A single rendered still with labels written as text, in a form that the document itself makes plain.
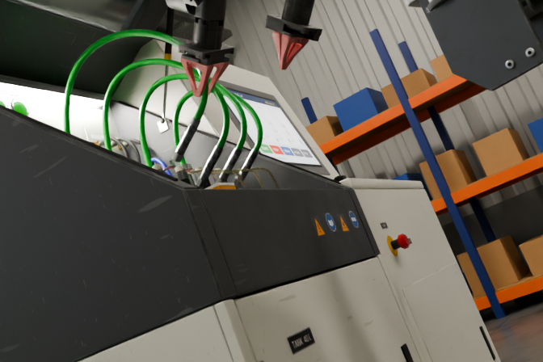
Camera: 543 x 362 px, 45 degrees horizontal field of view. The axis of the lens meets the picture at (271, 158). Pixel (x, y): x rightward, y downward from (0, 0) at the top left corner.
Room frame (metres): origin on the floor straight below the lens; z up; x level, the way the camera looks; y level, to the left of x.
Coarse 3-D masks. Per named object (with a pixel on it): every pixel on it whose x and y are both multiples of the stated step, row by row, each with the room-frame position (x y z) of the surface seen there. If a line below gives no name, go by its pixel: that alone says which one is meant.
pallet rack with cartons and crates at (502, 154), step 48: (384, 48) 6.29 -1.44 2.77; (384, 96) 6.58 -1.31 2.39; (432, 96) 6.18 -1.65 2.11; (336, 144) 6.72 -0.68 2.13; (480, 144) 6.21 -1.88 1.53; (432, 192) 6.51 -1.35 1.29; (480, 192) 6.16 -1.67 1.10; (528, 240) 6.60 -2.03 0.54; (480, 288) 6.50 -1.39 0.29; (528, 288) 6.15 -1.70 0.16
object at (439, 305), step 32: (128, 96) 1.72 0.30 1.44; (160, 96) 1.68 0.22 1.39; (192, 96) 1.65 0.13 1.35; (384, 192) 1.73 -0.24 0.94; (416, 192) 2.04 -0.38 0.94; (384, 224) 1.62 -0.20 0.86; (416, 224) 1.89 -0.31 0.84; (384, 256) 1.53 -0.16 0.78; (416, 256) 1.77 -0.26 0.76; (448, 256) 2.09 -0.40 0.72; (416, 288) 1.65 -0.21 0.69; (448, 288) 1.93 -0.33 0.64; (416, 320) 1.56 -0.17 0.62; (448, 320) 1.80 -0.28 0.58; (480, 320) 2.12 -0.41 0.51; (448, 352) 1.69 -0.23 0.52; (480, 352) 1.96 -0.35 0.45
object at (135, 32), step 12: (108, 36) 1.29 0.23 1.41; (120, 36) 1.29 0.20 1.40; (156, 36) 1.25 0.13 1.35; (168, 36) 1.24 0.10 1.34; (96, 48) 1.32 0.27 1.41; (84, 60) 1.33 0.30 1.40; (72, 72) 1.34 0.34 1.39; (72, 84) 1.35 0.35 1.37; (204, 96) 1.23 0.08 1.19; (204, 108) 1.24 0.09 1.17
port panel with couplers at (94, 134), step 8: (88, 128) 1.58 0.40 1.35; (96, 128) 1.61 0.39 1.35; (112, 128) 1.67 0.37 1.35; (88, 136) 1.58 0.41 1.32; (96, 136) 1.60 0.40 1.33; (112, 136) 1.66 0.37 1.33; (96, 144) 1.58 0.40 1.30; (104, 144) 1.59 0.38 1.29; (112, 144) 1.62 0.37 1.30; (128, 144) 1.67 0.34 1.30; (120, 152) 1.67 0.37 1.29
